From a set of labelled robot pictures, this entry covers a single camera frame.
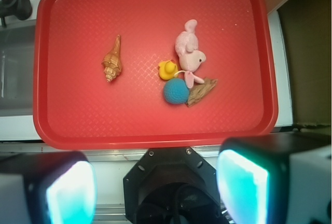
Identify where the red plastic tray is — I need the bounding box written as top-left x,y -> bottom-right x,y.
33,0 -> 278,150

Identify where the yellow rubber duck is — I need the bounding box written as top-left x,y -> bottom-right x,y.
158,60 -> 178,80

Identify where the brown wood bark piece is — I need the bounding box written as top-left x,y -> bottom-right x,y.
186,77 -> 218,107

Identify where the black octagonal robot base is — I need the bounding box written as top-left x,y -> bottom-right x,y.
123,147 -> 229,223

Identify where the black clamp knob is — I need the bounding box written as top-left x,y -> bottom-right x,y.
1,0 -> 33,28

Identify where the blue golf ball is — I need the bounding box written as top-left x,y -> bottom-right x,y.
163,78 -> 189,104

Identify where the brown spiral seashell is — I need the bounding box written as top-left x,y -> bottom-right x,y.
102,35 -> 122,82

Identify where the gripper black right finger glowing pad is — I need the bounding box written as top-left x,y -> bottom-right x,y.
216,133 -> 331,223

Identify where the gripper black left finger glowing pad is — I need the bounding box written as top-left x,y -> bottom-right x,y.
1,151 -> 97,223

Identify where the pink plush bunny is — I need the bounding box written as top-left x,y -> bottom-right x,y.
175,19 -> 206,89

